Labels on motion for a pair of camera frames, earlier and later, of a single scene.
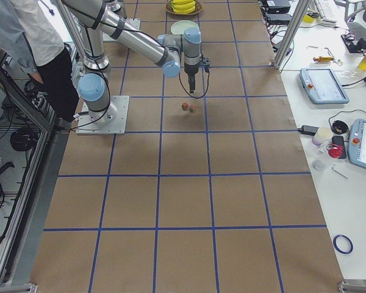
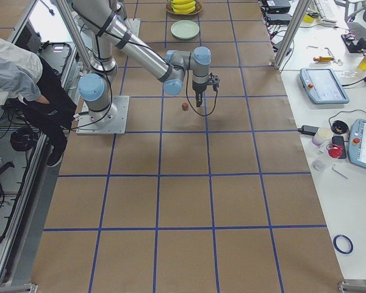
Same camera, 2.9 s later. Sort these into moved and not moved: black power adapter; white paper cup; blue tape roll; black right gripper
Moved: black right gripper
Not moved: black power adapter; blue tape roll; white paper cup
